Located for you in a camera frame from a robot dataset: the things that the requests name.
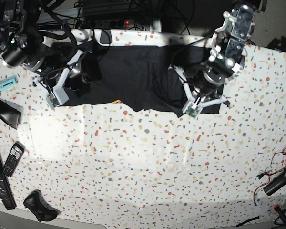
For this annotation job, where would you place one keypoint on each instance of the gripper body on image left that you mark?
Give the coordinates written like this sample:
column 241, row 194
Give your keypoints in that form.
column 62, row 81

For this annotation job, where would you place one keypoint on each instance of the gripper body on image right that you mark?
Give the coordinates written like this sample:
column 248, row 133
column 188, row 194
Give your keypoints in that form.
column 201, row 90

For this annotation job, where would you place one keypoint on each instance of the black T-shirt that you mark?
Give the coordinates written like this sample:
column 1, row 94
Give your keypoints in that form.
column 138, row 76

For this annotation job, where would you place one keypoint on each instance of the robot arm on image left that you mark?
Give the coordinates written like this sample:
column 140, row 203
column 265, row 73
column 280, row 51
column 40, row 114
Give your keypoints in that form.
column 36, row 38

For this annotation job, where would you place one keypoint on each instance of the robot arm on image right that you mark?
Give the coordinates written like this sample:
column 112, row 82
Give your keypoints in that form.
column 225, row 62

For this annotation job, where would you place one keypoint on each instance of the turquoise highlighter pen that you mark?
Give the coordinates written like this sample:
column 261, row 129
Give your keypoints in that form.
column 7, row 83

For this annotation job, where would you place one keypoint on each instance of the grey table clamp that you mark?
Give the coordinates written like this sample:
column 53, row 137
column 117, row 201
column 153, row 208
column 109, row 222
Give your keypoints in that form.
column 106, row 37

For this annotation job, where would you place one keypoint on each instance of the black remote control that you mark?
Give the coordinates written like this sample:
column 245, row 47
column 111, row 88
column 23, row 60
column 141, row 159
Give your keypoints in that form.
column 13, row 159

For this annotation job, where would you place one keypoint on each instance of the long black bar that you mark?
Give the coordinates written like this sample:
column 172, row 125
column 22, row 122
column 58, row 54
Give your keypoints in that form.
column 5, row 191

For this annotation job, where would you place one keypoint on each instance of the black game controller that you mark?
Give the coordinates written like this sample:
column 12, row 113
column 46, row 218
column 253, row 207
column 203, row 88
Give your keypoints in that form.
column 43, row 212

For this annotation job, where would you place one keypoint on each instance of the red black clamp tool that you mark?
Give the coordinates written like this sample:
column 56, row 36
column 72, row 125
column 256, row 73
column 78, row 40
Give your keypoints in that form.
column 281, row 214

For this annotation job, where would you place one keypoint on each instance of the black plastic handle left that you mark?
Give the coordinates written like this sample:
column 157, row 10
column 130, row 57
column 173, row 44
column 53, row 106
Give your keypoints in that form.
column 9, row 115

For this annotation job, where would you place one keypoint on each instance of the power strip with red switch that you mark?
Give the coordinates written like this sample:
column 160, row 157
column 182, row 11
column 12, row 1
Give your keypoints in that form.
column 112, row 24

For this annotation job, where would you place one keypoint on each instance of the black cylinder handle right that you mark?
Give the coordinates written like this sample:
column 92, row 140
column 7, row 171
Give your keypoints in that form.
column 278, row 182

